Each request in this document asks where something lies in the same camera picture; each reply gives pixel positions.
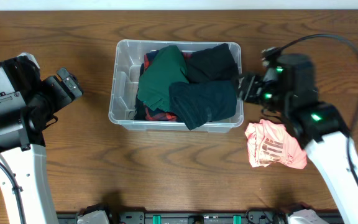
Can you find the black garment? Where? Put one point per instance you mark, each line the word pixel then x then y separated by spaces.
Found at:
pixel 212 64

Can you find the clear plastic storage bin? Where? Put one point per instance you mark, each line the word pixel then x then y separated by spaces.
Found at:
pixel 128 59

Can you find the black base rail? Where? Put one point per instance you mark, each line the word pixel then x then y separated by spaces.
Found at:
pixel 298 214

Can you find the pink printed t-shirt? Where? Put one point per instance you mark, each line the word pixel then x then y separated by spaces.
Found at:
pixel 268 143

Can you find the dark navy shirt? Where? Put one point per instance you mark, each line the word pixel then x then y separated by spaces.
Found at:
pixel 199 103

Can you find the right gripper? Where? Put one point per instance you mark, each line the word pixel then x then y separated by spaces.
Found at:
pixel 257 83

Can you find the red plaid flannel shirt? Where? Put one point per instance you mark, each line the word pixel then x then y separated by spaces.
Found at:
pixel 157 116

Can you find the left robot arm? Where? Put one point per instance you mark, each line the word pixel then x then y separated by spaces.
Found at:
pixel 28 106

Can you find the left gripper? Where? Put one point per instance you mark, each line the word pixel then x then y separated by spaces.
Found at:
pixel 61 98

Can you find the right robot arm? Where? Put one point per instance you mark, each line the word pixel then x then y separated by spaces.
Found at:
pixel 288 87

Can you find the dark green garment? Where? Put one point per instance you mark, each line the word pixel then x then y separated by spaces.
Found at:
pixel 163 77

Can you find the black pants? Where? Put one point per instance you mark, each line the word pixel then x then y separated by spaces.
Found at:
pixel 140 113

